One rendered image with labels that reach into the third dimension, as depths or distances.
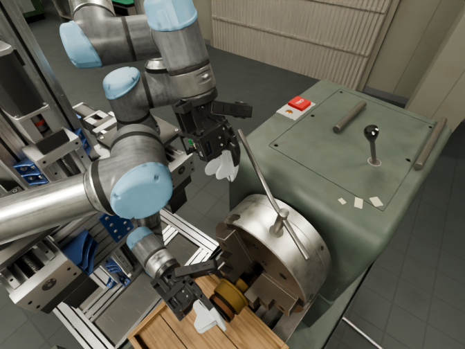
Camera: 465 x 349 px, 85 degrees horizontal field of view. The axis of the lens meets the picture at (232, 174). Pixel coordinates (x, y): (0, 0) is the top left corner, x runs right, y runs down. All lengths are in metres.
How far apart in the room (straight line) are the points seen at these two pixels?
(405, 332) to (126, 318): 1.63
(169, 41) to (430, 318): 2.08
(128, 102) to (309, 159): 0.57
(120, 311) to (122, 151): 1.28
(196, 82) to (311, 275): 0.48
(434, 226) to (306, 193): 1.98
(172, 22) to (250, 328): 0.81
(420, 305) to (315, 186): 1.59
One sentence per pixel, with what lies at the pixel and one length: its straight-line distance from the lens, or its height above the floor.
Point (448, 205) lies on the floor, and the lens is 2.82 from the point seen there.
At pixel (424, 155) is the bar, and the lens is 0.89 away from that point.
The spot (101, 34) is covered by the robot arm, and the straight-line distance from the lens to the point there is 0.54.
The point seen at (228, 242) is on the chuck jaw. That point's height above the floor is 1.19.
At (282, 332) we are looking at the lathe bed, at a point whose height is 0.87.
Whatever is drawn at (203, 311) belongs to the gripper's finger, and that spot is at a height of 1.11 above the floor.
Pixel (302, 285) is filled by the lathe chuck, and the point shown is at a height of 1.18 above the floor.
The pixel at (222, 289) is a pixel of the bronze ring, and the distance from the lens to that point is 0.69.
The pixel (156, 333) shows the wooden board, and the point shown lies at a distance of 0.93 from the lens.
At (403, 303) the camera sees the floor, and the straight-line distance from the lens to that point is 2.13.
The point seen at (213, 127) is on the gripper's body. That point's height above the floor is 1.47.
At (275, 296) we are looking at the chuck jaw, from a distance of 0.69.
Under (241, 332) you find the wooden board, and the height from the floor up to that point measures 0.88.
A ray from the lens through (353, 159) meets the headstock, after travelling 0.81.
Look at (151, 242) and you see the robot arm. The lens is 0.77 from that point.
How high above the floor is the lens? 1.77
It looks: 48 degrees down
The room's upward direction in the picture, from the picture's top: straight up
